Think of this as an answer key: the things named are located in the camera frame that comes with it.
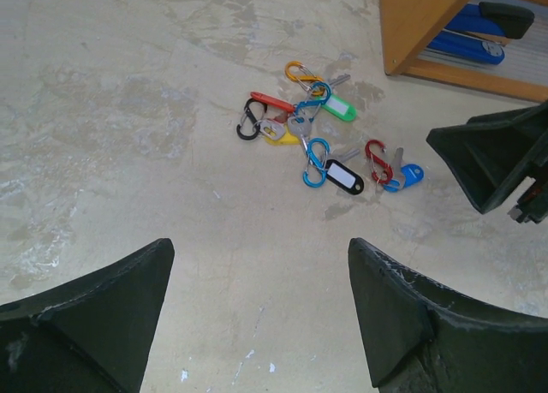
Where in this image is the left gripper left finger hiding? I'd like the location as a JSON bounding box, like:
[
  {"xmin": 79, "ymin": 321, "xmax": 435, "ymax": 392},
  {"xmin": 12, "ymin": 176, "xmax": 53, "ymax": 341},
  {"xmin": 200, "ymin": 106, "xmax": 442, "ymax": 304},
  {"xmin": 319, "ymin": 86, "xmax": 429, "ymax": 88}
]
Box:
[{"xmin": 1, "ymin": 238, "xmax": 175, "ymax": 392}]

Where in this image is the red carabiner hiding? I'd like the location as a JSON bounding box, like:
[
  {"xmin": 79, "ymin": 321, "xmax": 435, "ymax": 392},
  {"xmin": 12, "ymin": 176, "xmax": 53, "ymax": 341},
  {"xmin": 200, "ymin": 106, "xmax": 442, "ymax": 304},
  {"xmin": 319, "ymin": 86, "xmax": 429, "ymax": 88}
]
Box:
[{"xmin": 365, "ymin": 139, "xmax": 393, "ymax": 185}]

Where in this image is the wooden shelf rack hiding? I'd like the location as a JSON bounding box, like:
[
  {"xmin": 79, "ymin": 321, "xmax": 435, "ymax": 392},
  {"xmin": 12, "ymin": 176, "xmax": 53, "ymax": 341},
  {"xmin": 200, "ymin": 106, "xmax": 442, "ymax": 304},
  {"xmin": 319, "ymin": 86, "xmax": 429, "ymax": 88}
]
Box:
[{"xmin": 379, "ymin": 0, "xmax": 547, "ymax": 102}]

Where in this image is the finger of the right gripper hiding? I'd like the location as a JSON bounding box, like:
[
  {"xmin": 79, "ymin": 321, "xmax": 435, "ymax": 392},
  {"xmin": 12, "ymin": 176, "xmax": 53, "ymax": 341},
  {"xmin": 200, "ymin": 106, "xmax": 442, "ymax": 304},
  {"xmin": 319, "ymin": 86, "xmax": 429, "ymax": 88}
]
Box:
[{"xmin": 426, "ymin": 110, "xmax": 527, "ymax": 214}]

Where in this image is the key with blue tag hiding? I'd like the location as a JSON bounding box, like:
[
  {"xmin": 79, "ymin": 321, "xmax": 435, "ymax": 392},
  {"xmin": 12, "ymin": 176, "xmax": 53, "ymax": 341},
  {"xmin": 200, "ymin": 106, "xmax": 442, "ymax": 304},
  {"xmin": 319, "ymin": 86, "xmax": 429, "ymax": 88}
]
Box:
[{"xmin": 383, "ymin": 147, "xmax": 425, "ymax": 193}]

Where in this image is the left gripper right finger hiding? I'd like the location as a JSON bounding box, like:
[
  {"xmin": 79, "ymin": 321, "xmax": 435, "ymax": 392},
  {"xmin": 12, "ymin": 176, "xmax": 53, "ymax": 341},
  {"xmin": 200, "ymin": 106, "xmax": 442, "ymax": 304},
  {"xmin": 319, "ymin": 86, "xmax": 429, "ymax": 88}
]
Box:
[{"xmin": 348, "ymin": 238, "xmax": 547, "ymax": 392}]

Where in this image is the key with green tag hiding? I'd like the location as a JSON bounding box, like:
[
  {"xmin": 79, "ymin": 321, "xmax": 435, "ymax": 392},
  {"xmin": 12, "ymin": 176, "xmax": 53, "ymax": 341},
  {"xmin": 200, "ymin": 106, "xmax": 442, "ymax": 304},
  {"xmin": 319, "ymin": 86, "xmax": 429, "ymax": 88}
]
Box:
[{"xmin": 322, "ymin": 74, "xmax": 357, "ymax": 122}]

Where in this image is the black carabiner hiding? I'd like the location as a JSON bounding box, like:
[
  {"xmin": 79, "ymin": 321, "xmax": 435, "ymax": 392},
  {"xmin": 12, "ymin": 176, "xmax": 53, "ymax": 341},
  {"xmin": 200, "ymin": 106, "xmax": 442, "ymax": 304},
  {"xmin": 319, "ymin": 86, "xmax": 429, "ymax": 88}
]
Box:
[{"xmin": 235, "ymin": 98, "xmax": 267, "ymax": 141}]

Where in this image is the blue stapler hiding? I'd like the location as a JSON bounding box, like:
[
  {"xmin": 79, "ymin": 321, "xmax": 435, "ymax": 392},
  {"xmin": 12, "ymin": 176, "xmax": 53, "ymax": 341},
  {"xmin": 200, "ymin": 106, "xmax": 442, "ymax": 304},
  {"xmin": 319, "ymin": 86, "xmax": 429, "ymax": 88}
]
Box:
[{"xmin": 427, "ymin": 2, "xmax": 535, "ymax": 65}]

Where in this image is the orange carabiner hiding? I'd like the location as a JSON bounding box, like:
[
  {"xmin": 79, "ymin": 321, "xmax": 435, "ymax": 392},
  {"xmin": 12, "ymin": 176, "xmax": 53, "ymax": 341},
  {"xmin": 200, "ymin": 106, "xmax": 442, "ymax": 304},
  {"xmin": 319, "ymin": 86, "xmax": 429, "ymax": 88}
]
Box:
[{"xmin": 284, "ymin": 61, "xmax": 325, "ymax": 97}]

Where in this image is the key with red tag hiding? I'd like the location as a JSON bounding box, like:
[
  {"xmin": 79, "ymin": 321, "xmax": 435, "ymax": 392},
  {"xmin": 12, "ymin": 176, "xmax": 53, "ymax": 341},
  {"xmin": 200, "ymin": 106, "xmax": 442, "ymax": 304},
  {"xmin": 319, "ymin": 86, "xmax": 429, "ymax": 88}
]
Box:
[{"xmin": 250, "ymin": 91, "xmax": 312, "ymax": 145}]

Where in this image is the blue carabiner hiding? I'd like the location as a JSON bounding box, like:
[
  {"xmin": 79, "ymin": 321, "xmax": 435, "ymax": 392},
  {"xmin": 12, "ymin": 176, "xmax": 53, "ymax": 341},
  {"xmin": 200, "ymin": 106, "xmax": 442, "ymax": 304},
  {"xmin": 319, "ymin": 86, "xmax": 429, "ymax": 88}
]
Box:
[
  {"xmin": 302, "ymin": 138, "xmax": 331, "ymax": 188},
  {"xmin": 293, "ymin": 81, "xmax": 331, "ymax": 123}
]

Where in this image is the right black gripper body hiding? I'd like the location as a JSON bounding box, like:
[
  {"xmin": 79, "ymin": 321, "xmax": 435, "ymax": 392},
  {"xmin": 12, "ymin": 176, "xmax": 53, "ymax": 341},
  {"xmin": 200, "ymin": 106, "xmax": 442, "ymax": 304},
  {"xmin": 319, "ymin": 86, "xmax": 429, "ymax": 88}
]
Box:
[{"xmin": 509, "ymin": 101, "xmax": 547, "ymax": 224}]

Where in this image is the key with yellow tag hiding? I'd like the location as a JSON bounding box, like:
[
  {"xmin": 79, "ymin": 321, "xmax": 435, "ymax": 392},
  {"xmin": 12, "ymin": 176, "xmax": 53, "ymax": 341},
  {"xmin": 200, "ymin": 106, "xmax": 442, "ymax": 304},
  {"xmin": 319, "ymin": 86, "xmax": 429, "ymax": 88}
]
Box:
[{"xmin": 259, "ymin": 119, "xmax": 300, "ymax": 146}]

